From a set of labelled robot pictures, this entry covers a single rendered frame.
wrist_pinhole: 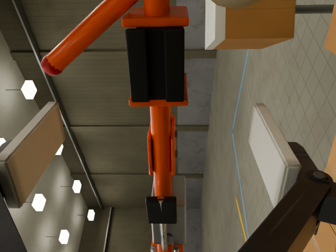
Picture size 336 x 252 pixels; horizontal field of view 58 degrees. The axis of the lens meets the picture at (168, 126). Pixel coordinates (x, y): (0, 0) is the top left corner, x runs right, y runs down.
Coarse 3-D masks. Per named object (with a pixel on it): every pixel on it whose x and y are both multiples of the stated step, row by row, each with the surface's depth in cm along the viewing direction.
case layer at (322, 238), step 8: (328, 160) 134; (328, 168) 134; (320, 224) 141; (328, 224) 134; (320, 232) 141; (328, 232) 134; (312, 240) 150; (320, 240) 141; (328, 240) 134; (304, 248) 159; (312, 248) 150; (320, 248) 141; (328, 248) 134
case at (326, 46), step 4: (332, 12) 50; (332, 16) 50; (332, 20) 50; (332, 24) 50; (328, 28) 51; (332, 28) 50; (328, 32) 51; (332, 32) 50; (328, 36) 51; (332, 36) 50; (328, 40) 51; (332, 40) 50; (328, 44) 51; (332, 44) 50; (328, 48) 51; (332, 48) 50; (332, 52) 50
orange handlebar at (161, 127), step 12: (144, 0) 27; (156, 0) 26; (168, 0) 31; (144, 12) 28; (156, 12) 27; (156, 108) 31; (168, 108) 32; (156, 120) 32; (168, 120) 32; (156, 132) 33; (168, 132) 33; (156, 144) 33; (168, 144) 34; (156, 156) 34; (168, 156) 34; (156, 168) 35; (168, 168) 35; (156, 180) 36; (168, 180) 36; (156, 192) 37; (168, 192) 37
